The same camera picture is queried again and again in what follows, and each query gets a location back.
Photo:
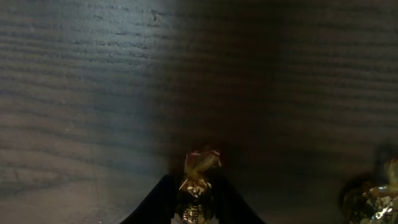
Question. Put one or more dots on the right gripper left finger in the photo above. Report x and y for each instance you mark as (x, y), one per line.
(155, 205)

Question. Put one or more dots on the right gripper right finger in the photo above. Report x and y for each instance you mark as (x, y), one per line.
(233, 208)

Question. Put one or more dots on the gold candy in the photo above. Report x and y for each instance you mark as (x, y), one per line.
(196, 186)
(373, 202)

